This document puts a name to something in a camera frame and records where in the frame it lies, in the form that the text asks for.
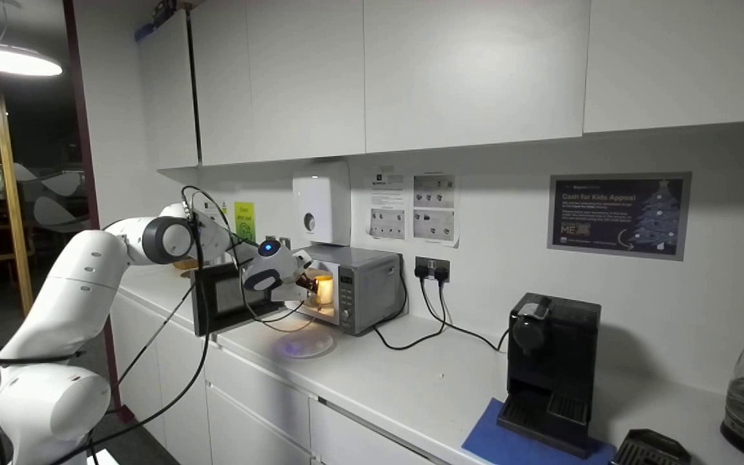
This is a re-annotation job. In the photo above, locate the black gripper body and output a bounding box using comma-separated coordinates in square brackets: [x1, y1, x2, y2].
[276, 252, 312, 295]

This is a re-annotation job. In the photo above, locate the white mug with yellow print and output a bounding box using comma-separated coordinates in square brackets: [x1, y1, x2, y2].
[309, 270, 338, 311]

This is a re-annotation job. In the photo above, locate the silver microwave body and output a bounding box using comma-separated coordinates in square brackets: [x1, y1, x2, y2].
[298, 242, 411, 337]

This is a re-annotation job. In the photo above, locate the white paper towel dispenser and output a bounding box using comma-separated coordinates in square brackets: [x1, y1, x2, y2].
[289, 172, 353, 248]

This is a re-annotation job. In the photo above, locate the white round plate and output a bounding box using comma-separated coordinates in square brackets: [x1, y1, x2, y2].
[270, 328, 338, 364]

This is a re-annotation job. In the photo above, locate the green clean after use poster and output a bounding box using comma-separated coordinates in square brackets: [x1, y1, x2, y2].
[230, 199, 260, 249]

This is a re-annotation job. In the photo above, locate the white notice sheet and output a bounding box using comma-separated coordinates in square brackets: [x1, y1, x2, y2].
[411, 172, 459, 209]
[367, 206, 411, 242]
[411, 206, 459, 246]

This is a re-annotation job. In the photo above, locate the small white label notice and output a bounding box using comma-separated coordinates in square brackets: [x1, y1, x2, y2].
[367, 171, 411, 193]

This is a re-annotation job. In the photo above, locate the white upper cabinet door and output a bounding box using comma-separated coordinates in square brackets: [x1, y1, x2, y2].
[135, 8, 203, 172]
[189, 0, 370, 168]
[362, 0, 595, 158]
[582, 0, 744, 136]

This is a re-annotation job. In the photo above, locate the blue mat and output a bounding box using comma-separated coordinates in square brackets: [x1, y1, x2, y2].
[459, 394, 619, 465]

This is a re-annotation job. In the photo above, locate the black coffee machine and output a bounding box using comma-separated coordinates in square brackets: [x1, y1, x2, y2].
[497, 292, 604, 460]

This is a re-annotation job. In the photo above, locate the dark framed poster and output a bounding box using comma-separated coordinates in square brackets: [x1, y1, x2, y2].
[547, 171, 695, 264]

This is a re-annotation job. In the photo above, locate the round ceiling lamp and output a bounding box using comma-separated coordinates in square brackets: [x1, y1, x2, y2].
[0, 41, 64, 83]

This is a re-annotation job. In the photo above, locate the black grille tray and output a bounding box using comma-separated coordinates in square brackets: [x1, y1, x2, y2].
[614, 426, 695, 465]

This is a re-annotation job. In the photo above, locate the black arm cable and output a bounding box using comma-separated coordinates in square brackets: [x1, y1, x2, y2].
[47, 182, 259, 465]

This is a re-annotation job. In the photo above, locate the black power cable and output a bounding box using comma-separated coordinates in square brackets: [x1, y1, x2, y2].
[433, 275, 513, 353]
[373, 275, 449, 353]

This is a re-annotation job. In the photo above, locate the black double wall socket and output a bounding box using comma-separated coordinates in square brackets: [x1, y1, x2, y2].
[411, 252, 454, 284]

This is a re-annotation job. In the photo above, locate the yellow wooden post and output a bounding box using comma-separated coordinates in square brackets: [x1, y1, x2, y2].
[0, 89, 39, 318]

